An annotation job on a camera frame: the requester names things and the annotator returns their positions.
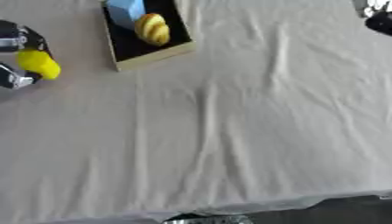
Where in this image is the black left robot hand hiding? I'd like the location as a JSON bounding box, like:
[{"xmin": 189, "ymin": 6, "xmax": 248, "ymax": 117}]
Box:
[{"xmin": 0, "ymin": 19, "xmax": 55, "ymax": 90}]

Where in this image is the yellow toy fruit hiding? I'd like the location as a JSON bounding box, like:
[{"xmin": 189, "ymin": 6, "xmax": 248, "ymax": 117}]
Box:
[{"xmin": 15, "ymin": 48, "xmax": 63, "ymax": 81}]

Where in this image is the tan cardboard box black inside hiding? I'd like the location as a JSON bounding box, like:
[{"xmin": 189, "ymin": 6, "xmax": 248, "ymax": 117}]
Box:
[{"xmin": 99, "ymin": 0, "xmax": 198, "ymax": 72}]

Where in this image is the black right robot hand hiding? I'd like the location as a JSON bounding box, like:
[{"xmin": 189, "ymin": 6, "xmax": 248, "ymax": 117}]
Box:
[{"xmin": 362, "ymin": 9, "xmax": 392, "ymax": 37}]

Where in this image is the light blue block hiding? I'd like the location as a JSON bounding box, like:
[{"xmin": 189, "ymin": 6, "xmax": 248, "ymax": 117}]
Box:
[{"xmin": 104, "ymin": 0, "xmax": 149, "ymax": 32}]

